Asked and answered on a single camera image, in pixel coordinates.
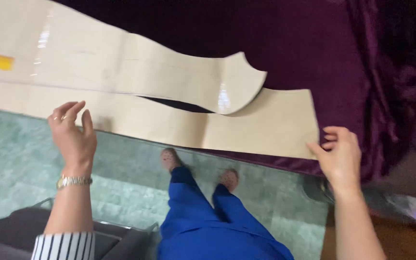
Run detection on blue trousers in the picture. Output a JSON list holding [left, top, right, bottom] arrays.
[[157, 166, 295, 260]]

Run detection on purple velvet fabric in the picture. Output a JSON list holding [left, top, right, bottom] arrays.
[[53, 0, 416, 185]]

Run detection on dark grey chair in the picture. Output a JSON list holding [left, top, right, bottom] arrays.
[[0, 197, 160, 260]]

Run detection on person's left hand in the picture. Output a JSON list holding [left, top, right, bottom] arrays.
[[47, 100, 98, 172]]

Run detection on beige dotted shoe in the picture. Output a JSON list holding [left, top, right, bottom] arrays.
[[218, 168, 240, 193], [160, 147, 184, 174]]

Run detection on gold wristwatch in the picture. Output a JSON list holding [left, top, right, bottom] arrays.
[[56, 174, 93, 190]]

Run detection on person's right hand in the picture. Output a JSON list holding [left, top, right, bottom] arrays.
[[306, 126, 362, 190]]

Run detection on grey and purple appliance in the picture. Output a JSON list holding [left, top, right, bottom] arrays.
[[301, 175, 416, 227]]

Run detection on black white striped sleeve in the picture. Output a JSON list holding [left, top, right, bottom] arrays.
[[31, 231, 96, 260]]

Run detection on green rug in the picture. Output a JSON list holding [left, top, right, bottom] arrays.
[[0, 106, 330, 260]]

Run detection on long straight beige paper pattern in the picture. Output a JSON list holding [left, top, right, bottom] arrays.
[[0, 80, 320, 160]]

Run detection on curved beige paper pattern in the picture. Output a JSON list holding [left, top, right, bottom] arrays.
[[0, 0, 268, 115]]

